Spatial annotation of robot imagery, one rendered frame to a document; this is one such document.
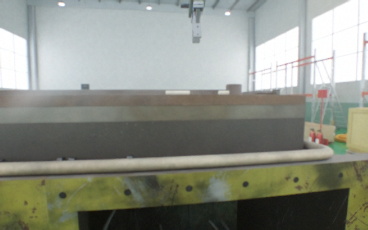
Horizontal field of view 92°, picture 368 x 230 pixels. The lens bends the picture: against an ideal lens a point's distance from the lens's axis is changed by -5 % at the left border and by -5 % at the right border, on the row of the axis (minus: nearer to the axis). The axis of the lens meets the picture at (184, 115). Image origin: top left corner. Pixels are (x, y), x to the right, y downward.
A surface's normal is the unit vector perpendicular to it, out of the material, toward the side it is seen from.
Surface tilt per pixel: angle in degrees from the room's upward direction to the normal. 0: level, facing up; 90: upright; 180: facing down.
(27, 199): 90
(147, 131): 90
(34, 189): 90
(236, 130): 90
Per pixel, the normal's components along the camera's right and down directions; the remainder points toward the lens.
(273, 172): 0.14, 0.08
